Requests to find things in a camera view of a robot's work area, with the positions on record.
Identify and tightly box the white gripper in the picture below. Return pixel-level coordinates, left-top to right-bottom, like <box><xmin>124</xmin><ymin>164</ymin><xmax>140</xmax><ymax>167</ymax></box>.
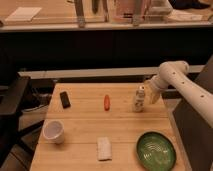
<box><xmin>144</xmin><ymin>75</ymin><xmax>166</xmax><ymax>104</ymax></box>

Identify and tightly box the green glass plate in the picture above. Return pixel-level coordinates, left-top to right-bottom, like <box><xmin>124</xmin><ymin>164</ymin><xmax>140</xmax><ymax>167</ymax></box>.
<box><xmin>136</xmin><ymin>131</ymin><xmax>177</xmax><ymax>171</ymax></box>

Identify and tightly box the black rectangular block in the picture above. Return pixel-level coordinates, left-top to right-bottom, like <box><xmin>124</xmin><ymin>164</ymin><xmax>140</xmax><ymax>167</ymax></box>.
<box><xmin>60</xmin><ymin>91</ymin><xmax>71</xmax><ymax>108</ymax></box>

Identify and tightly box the white folded cloth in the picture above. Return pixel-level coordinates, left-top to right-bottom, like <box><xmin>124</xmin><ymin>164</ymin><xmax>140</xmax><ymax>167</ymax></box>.
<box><xmin>97</xmin><ymin>137</ymin><xmax>112</xmax><ymax>161</ymax></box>

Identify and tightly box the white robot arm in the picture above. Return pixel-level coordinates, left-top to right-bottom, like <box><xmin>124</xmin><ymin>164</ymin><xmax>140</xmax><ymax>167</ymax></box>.
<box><xmin>148</xmin><ymin>61</ymin><xmax>213</xmax><ymax>128</ymax></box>

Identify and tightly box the small white bottle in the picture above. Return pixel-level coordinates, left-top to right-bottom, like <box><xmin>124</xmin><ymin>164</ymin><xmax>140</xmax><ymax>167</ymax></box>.
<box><xmin>133</xmin><ymin>86</ymin><xmax>145</xmax><ymax>112</ymax></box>

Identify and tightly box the orange carrot toy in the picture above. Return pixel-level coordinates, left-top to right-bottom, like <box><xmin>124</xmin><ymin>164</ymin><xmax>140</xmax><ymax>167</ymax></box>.
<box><xmin>104</xmin><ymin>95</ymin><xmax>110</xmax><ymax>111</ymax></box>

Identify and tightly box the black chair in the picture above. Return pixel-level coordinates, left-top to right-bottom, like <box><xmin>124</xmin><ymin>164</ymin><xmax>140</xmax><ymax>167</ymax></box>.
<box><xmin>0</xmin><ymin>77</ymin><xmax>30</xmax><ymax>168</ymax></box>

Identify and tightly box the white paper sheet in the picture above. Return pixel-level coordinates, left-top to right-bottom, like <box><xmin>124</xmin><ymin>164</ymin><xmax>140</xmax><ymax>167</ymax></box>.
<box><xmin>6</xmin><ymin>7</ymin><xmax>41</xmax><ymax>22</ymax></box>

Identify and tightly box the white paper cup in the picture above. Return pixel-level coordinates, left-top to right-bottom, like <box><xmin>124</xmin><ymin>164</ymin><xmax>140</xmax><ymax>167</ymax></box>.
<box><xmin>43</xmin><ymin>121</ymin><xmax>64</xmax><ymax>144</ymax></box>

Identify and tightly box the grey metal rail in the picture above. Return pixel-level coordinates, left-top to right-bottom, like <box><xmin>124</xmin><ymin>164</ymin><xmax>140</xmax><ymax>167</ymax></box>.
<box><xmin>18</xmin><ymin>64</ymin><xmax>204</xmax><ymax>80</ymax></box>

